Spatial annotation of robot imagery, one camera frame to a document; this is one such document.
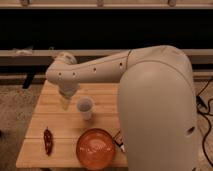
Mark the long grey wall rail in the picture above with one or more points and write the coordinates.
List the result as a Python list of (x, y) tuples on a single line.
[(44, 57)]

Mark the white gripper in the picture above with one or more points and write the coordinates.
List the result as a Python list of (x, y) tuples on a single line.
[(67, 89)]

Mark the wooden table board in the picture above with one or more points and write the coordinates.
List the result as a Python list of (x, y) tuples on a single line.
[(66, 126)]

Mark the orange glass bowl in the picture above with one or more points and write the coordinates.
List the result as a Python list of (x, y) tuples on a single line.
[(95, 149)]

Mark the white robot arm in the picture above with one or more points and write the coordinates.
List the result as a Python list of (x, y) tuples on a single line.
[(156, 103)]

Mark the dried red chili pepper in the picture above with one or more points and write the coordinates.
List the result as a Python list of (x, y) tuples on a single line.
[(48, 141)]

